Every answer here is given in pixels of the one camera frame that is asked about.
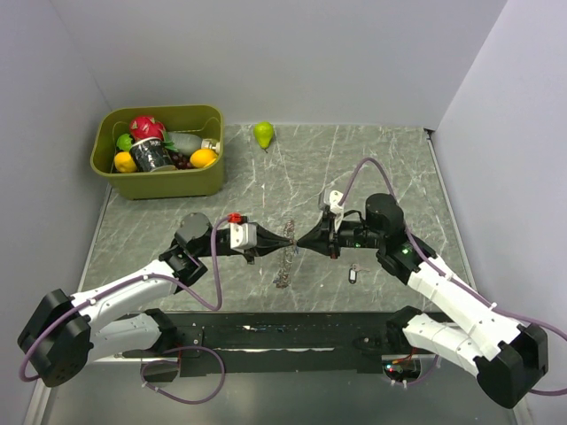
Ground dark red grapes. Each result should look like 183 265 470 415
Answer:
169 151 193 170

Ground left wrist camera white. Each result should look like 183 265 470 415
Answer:
228 213 257 251

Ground clear plastic bottle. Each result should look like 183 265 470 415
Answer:
167 132 221 156

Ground orange fruit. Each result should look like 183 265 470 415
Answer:
190 148 218 168

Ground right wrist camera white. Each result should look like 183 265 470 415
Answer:
318 189 345 231

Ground black printed can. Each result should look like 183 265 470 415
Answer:
129 137 176 173

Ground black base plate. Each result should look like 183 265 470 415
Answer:
119 311 448 377

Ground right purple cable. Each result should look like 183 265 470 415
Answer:
340 158 567 396

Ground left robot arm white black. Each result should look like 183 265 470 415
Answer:
18 212 295 387

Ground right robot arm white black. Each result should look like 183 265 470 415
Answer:
298 190 548 408

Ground red dragon fruit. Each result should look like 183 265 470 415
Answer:
129 115 167 141

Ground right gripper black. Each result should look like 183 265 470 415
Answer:
297 211 384 259

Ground yellow lemon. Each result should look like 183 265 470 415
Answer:
113 151 137 174

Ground olive green plastic bin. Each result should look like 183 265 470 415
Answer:
90 104 225 200

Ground green lime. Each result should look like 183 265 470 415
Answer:
116 134 134 152

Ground metal disc with key rings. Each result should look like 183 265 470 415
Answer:
274 219 297 289

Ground green pear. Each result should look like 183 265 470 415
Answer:
253 121 275 151

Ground black tag key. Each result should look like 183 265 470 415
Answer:
347 264 369 284

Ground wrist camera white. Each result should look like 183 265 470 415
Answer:
318 189 345 231
228 213 257 251

